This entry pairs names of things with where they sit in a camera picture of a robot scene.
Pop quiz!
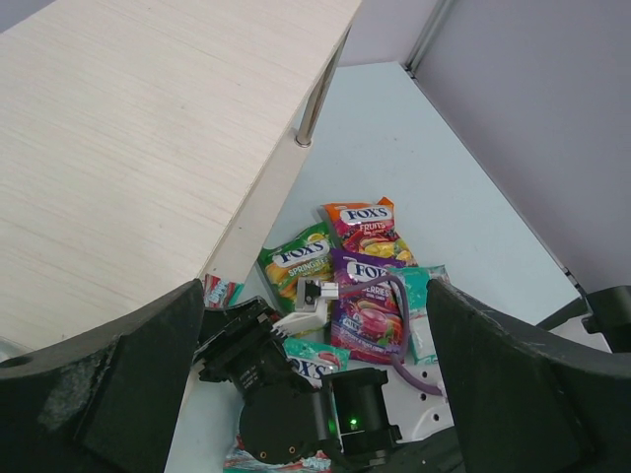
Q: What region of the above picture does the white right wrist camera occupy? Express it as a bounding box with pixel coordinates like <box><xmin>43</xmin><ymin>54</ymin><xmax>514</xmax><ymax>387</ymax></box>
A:
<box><xmin>273</xmin><ymin>277</ymin><xmax>339</xmax><ymax>337</ymax></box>

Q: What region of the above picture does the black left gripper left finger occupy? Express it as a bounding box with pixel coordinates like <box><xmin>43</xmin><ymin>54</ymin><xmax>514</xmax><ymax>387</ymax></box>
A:
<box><xmin>1</xmin><ymin>280</ymin><xmax>203</xmax><ymax>472</ymax></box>

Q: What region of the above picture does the teal candy bag back side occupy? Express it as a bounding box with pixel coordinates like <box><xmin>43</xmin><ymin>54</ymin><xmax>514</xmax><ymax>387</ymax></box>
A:
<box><xmin>390</xmin><ymin>265</ymin><xmax>450</xmax><ymax>366</ymax></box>

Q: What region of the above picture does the teal Fox's mint candy bag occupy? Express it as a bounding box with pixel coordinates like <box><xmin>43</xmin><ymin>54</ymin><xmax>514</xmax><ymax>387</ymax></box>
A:
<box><xmin>283</xmin><ymin>338</ymin><xmax>350</xmax><ymax>388</ymax></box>

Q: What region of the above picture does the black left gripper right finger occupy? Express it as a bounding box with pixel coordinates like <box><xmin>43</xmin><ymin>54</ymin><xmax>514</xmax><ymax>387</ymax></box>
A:
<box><xmin>427</xmin><ymin>280</ymin><xmax>630</xmax><ymax>472</ymax></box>

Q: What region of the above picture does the light wooden two-tier shelf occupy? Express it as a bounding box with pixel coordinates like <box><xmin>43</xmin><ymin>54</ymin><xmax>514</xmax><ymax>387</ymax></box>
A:
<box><xmin>1</xmin><ymin>1</ymin><xmax>359</xmax><ymax>351</ymax></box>

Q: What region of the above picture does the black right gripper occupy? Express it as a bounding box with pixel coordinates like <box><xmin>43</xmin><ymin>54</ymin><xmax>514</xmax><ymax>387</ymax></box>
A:
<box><xmin>193</xmin><ymin>297</ymin><xmax>316</xmax><ymax>394</ymax></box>

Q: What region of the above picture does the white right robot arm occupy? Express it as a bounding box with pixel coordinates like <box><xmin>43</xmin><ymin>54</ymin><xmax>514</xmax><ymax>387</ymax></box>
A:
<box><xmin>195</xmin><ymin>298</ymin><xmax>464</xmax><ymax>472</ymax></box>

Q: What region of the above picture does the orange Fox's fruits candy bag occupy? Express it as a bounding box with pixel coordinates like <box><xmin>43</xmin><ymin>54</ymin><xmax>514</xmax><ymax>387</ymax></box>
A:
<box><xmin>321</xmin><ymin>197</ymin><xmax>417</xmax><ymax>266</ymax></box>

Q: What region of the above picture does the teal cherry mint candy bag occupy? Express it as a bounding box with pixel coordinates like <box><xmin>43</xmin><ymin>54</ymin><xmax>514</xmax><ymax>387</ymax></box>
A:
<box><xmin>203</xmin><ymin>274</ymin><xmax>244</xmax><ymax>308</ymax></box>

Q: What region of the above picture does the purple Fox's berries candy bag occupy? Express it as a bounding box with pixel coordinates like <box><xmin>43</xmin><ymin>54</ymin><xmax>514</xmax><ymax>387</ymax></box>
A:
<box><xmin>330</xmin><ymin>249</ymin><xmax>405</xmax><ymax>365</ymax></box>

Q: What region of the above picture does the green Fox's spring tea bag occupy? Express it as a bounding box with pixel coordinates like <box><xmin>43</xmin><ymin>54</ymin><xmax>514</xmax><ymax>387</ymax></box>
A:
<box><xmin>257</xmin><ymin>222</ymin><xmax>334</xmax><ymax>314</ymax></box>

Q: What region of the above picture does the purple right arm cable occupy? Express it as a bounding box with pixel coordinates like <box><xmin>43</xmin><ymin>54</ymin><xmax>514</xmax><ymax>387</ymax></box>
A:
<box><xmin>337</xmin><ymin>273</ymin><xmax>445</xmax><ymax>398</ymax></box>

